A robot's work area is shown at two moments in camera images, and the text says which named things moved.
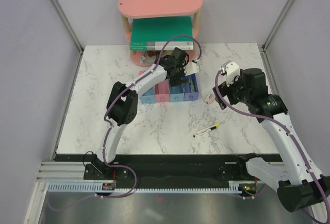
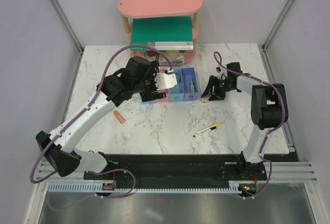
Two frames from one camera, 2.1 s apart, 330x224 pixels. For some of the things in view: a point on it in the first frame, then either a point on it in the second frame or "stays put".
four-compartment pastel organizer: x=163 y=92 stays put
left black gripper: x=175 y=81 -> x=153 y=94
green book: x=152 y=33 stays put
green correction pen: x=192 y=86 stays put
